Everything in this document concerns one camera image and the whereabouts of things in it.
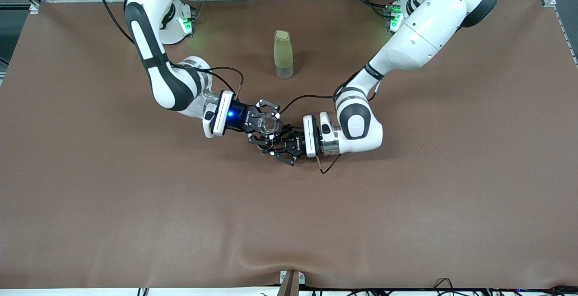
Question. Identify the green sleeved glass bottle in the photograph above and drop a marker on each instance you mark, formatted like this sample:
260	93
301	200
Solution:
283	54

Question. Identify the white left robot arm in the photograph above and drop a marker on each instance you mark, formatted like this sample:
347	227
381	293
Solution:
424	34

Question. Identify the steel hourglass jigger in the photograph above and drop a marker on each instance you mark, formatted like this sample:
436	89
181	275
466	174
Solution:
265	141

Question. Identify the small clear glass cup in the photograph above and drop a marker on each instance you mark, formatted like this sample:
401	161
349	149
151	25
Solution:
270	124

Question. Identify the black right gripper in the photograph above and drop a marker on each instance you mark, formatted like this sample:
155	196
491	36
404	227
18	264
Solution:
242	118

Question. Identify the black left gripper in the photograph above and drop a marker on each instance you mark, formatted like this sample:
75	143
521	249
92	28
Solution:
295	144

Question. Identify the brown table cover mat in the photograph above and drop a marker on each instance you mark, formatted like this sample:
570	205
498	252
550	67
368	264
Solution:
135	219

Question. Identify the metal table edge clamp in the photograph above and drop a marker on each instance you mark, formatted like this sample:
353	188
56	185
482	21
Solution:
291	284

